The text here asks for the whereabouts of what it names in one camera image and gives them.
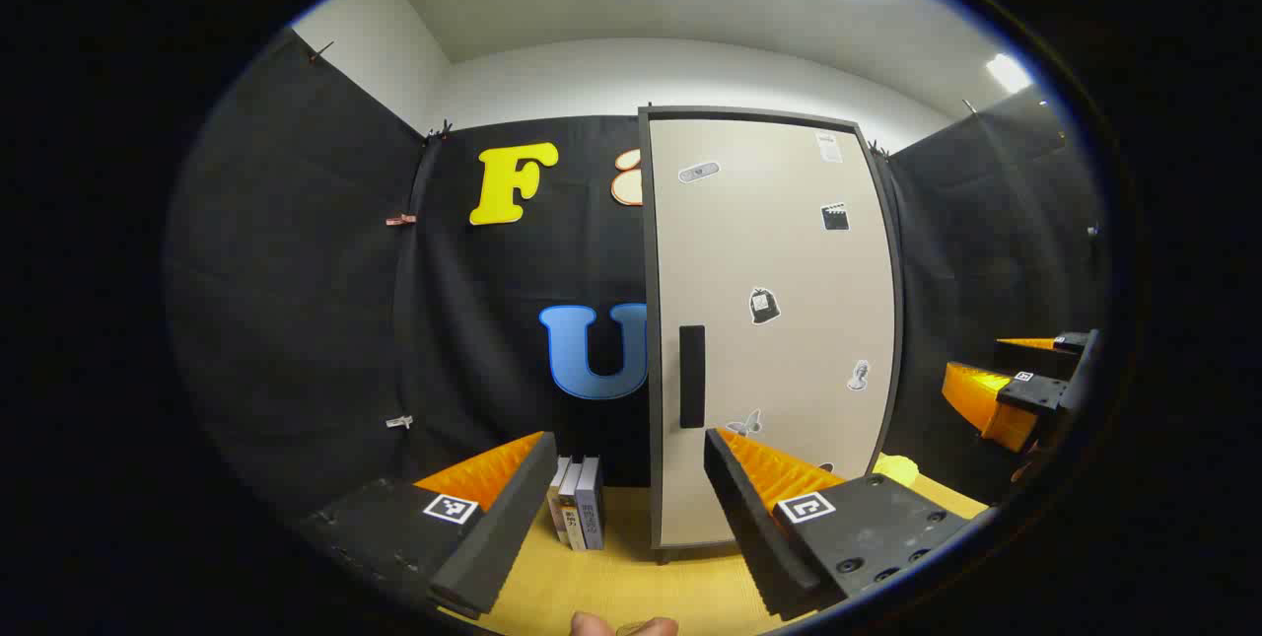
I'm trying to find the small ceiling light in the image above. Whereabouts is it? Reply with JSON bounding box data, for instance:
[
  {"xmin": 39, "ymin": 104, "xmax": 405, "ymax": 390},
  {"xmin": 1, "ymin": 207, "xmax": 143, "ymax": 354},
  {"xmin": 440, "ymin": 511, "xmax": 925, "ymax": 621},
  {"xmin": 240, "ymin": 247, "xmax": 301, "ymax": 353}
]
[{"xmin": 986, "ymin": 52, "xmax": 1033, "ymax": 95}]

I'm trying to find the pale pink book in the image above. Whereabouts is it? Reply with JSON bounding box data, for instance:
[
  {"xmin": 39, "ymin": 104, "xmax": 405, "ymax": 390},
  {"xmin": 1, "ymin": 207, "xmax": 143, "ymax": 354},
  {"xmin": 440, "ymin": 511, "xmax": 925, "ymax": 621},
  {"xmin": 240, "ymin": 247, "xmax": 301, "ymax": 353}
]
[{"xmin": 547, "ymin": 457, "xmax": 571, "ymax": 543}]

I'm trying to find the grey blue book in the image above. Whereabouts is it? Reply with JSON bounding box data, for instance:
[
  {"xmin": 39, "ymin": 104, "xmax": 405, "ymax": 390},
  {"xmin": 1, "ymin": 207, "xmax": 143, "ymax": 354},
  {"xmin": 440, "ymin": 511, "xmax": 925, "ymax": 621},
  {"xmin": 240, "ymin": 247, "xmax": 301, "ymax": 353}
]
[{"xmin": 575, "ymin": 456, "xmax": 605, "ymax": 551}]

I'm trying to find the yellow lumpy toy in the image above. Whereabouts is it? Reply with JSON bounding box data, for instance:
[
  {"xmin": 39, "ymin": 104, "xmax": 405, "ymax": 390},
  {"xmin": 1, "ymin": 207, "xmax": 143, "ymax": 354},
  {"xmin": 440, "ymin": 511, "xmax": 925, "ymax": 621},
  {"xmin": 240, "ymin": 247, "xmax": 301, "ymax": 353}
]
[{"xmin": 873, "ymin": 454, "xmax": 923, "ymax": 489}]

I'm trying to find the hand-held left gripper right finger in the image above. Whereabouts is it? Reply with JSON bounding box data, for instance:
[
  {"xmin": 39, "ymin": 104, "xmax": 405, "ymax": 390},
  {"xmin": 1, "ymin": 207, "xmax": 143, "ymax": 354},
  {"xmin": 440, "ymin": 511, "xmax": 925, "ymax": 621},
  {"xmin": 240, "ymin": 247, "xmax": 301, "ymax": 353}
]
[{"xmin": 703, "ymin": 427, "xmax": 972, "ymax": 622}]

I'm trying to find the beige cabinet door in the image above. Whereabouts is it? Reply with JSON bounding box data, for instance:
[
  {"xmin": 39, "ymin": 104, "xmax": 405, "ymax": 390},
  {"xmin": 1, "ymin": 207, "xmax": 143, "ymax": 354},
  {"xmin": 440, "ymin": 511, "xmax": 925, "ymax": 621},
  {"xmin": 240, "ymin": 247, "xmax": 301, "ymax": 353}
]
[{"xmin": 646, "ymin": 113, "xmax": 900, "ymax": 548}]

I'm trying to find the white yellow book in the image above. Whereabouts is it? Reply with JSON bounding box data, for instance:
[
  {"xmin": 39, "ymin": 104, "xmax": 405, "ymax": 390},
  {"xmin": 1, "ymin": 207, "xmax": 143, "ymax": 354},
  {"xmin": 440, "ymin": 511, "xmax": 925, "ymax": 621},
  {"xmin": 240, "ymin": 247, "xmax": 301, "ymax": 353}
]
[{"xmin": 560, "ymin": 459, "xmax": 588, "ymax": 550}]

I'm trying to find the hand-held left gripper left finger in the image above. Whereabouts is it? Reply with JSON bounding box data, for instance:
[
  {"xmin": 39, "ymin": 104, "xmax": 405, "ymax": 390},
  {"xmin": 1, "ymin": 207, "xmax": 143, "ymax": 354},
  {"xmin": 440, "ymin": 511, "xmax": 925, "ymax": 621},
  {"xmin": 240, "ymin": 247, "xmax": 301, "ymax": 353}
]
[{"xmin": 296, "ymin": 431, "xmax": 559, "ymax": 619}]

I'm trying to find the grey cabinet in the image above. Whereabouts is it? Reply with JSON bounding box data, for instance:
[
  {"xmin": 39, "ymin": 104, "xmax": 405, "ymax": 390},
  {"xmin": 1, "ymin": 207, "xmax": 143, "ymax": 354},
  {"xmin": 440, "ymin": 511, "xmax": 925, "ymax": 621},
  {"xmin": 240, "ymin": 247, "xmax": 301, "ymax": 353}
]
[{"xmin": 637, "ymin": 105, "xmax": 906, "ymax": 566}]

